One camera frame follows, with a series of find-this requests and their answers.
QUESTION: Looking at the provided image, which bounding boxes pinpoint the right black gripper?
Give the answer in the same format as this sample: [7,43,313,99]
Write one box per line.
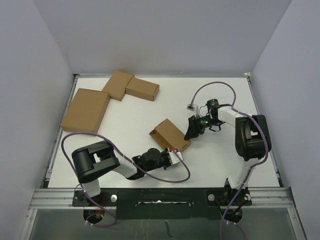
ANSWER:
[184,114,222,140]

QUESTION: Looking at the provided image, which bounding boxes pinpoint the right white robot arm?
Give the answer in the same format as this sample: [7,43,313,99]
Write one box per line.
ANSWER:
[184,99,272,205]

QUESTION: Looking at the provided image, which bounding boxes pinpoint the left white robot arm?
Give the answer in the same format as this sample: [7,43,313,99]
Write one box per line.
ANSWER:
[71,141,181,206]

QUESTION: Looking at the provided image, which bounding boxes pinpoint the long folded cardboard box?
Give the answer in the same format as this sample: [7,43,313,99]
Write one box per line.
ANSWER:
[125,77,160,102]

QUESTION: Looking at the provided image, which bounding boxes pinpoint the square folded cardboard box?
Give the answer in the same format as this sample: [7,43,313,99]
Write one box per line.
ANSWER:
[102,70,135,102]

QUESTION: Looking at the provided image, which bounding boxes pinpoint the large folded cardboard box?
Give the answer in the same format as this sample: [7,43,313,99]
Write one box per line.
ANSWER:
[60,88,110,133]

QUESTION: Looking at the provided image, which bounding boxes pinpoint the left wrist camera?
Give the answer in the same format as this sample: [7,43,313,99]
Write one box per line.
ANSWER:
[168,150,183,166]

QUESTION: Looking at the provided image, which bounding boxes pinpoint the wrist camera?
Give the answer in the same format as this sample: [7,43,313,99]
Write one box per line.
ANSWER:
[186,103,199,115]
[168,150,183,166]

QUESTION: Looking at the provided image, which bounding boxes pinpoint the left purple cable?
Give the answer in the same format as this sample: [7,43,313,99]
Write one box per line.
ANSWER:
[61,131,191,208]

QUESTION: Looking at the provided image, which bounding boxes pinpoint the purple cable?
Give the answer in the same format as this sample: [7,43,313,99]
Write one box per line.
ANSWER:
[61,131,191,208]
[193,81,271,240]

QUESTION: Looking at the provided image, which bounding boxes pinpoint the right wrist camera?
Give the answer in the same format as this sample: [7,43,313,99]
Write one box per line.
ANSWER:
[186,103,199,115]

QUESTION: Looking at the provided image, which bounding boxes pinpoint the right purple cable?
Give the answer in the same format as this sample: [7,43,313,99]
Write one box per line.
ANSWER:
[193,81,271,240]

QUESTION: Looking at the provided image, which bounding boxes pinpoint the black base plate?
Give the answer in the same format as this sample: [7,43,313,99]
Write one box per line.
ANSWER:
[71,187,251,221]

